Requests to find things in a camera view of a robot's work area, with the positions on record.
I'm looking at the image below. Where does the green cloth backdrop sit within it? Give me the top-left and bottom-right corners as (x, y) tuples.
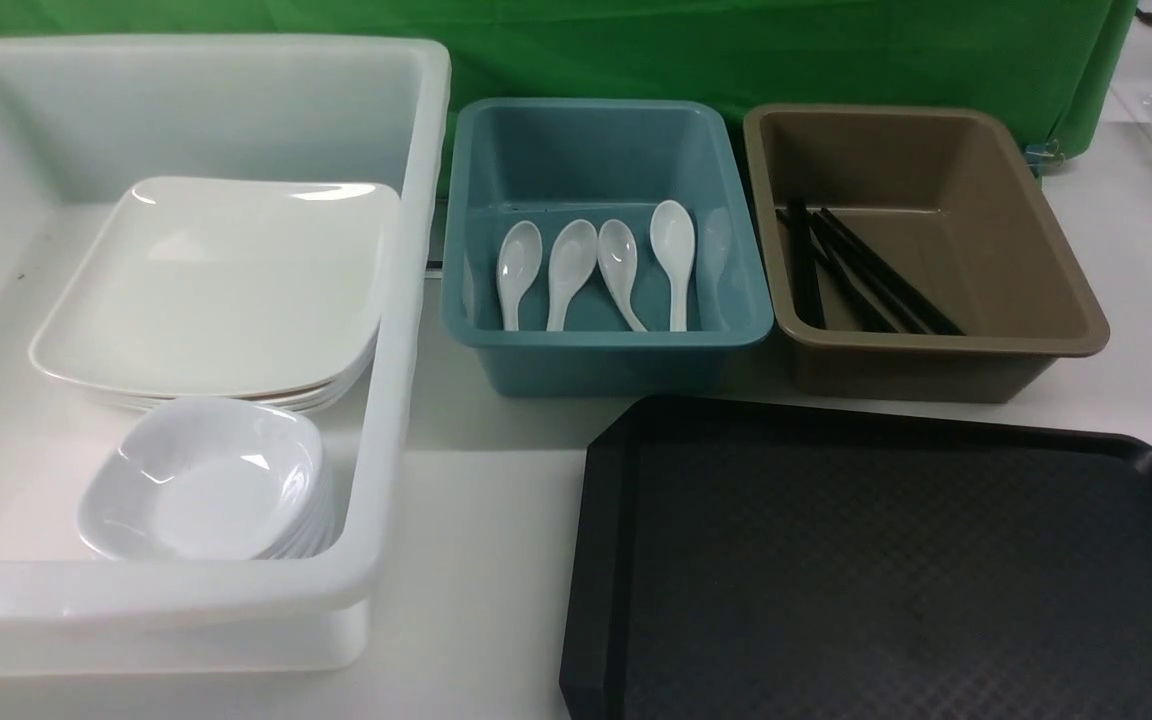
(0, 1), (1137, 156)

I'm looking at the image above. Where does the large white square plate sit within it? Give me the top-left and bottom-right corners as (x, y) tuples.
(29, 176), (401, 397)

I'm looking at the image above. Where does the white plate stack top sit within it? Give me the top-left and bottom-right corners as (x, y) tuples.
(78, 340), (378, 414)

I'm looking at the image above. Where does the white spoon left crossed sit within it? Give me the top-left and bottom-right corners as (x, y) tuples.
(495, 220), (543, 331)

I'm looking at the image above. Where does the white bowl stack top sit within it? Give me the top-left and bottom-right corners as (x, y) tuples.
(76, 397), (344, 562)

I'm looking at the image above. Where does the black chopstick in bin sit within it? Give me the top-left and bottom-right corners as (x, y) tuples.
(814, 209), (965, 336)
(781, 199), (826, 329)
(809, 211), (923, 334)

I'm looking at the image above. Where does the black serving tray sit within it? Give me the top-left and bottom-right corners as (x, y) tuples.
(558, 396), (1152, 719)

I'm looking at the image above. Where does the large white plastic bin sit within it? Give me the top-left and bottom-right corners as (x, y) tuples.
(0, 35), (450, 676)

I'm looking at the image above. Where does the teal plastic bin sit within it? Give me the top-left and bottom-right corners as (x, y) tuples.
(442, 97), (773, 397)

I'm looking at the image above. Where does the brown plastic bin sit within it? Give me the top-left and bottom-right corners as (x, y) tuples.
(742, 104), (1111, 404)

